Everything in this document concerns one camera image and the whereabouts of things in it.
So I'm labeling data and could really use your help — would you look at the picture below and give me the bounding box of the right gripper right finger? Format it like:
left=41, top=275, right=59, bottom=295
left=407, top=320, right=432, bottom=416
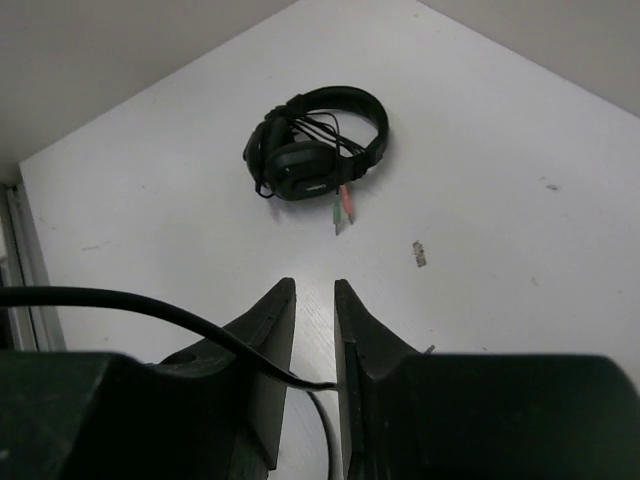
left=334, top=280, right=639, bottom=479

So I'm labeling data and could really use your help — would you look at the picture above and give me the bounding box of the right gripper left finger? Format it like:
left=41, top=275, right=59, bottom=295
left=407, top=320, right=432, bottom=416
left=1, top=278, right=295, bottom=479

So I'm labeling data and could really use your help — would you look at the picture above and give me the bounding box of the thin black headphone cable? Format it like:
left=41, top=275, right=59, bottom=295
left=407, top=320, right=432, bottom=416
left=0, top=285, right=337, bottom=480

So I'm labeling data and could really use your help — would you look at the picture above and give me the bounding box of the small debris scrap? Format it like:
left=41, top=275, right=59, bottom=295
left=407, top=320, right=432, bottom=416
left=412, top=241, right=427, bottom=268

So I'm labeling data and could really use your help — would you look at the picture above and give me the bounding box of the black headset with jacks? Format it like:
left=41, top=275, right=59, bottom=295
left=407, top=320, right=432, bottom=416
left=243, top=86, right=390, bottom=233

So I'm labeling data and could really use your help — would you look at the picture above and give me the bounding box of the aluminium rail right side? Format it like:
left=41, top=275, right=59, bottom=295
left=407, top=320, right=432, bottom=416
left=1, top=184, right=66, bottom=351

